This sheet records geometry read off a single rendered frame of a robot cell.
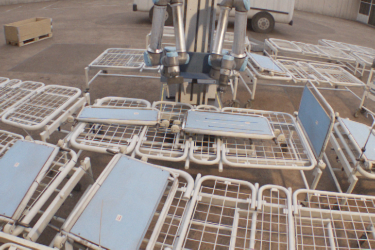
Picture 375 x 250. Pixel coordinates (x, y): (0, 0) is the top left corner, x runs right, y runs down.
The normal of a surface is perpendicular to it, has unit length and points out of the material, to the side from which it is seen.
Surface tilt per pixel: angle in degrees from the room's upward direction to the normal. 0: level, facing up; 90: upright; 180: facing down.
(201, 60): 90
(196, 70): 90
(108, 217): 7
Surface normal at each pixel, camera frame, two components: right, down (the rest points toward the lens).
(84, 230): 0.20, -0.86
